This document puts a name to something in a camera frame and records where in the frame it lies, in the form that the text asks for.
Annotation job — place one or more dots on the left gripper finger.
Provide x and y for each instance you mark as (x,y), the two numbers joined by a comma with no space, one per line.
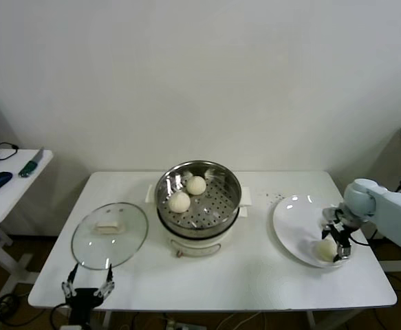
(72,280)
(109,280)

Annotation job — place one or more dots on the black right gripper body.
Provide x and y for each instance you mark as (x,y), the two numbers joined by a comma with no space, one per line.
(345,225)

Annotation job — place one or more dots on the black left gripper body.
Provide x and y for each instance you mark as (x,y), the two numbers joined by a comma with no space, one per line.
(83,299)

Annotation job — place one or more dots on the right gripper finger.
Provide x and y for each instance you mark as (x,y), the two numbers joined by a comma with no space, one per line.
(344,250)
(329,229)

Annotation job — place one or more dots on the round glass pot lid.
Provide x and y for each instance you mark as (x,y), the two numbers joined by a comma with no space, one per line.
(117,240)

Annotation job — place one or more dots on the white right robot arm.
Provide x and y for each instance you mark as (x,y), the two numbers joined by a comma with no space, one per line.
(392,213)

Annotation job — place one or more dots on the stainless steel steamer basket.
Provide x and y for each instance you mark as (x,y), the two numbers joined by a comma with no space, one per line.
(217,206)

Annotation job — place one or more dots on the white table leg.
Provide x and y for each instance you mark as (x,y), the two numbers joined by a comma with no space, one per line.
(107,321)
(310,319)

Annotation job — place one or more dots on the white round plate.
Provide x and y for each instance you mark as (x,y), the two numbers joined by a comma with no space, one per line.
(289,223)

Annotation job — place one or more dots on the scattered dark crumbs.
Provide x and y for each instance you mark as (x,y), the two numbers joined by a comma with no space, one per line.
(276,196)

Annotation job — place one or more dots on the white power strip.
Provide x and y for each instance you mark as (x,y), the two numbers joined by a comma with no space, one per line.
(177,324)

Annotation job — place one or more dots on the white electric cooker base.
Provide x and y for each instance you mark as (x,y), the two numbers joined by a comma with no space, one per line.
(193,245)

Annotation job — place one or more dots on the white side table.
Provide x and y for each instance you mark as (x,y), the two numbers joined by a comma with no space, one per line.
(11,203)

